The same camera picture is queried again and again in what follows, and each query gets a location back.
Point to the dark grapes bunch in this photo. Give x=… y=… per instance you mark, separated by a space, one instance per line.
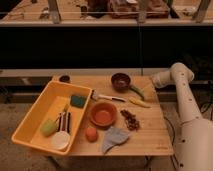
x=131 y=122

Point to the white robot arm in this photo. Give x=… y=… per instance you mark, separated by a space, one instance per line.
x=196 y=149

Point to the dark brown bowl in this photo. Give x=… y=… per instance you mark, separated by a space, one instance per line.
x=120 y=82

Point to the orange plastic bowl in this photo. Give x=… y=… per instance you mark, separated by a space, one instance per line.
x=103 y=114

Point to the green chili pepper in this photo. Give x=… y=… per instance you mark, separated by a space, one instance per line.
x=138 y=91

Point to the teal sponge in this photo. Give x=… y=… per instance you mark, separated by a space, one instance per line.
x=78 y=101

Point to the yellow banana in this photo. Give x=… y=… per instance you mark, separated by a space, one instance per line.
x=139 y=102

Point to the small dark cup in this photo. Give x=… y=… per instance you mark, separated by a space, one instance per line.
x=65 y=79

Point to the orange round fruit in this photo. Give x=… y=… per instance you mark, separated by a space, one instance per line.
x=91 y=134

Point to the yellow plastic bin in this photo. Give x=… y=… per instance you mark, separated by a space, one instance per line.
x=50 y=103

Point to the grey cloth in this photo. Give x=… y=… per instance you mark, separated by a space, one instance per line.
x=114 y=136

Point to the dark striped brush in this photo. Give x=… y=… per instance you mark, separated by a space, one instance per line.
x=64 y=122

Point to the white round lid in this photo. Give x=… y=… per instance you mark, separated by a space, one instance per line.
x=60 y=140

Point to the green plastic cup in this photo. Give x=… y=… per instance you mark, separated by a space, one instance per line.
x=48 y=128

